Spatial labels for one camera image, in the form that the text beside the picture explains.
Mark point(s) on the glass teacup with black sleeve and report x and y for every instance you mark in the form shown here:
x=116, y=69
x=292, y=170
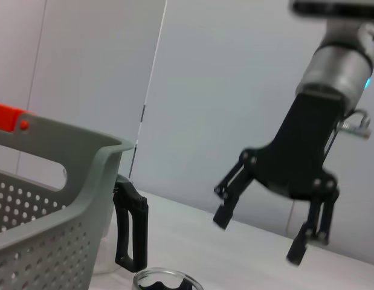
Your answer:
x=162, y=282

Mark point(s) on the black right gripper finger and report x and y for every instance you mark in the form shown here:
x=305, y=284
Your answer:
x=224, y=216
x=319, y=223

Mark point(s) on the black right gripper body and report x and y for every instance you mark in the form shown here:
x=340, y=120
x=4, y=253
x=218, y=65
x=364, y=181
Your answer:
x=301, y=145

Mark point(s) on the grey-green perforated plastic storage bin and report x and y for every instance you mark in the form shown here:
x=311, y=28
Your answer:
x=53, y=241

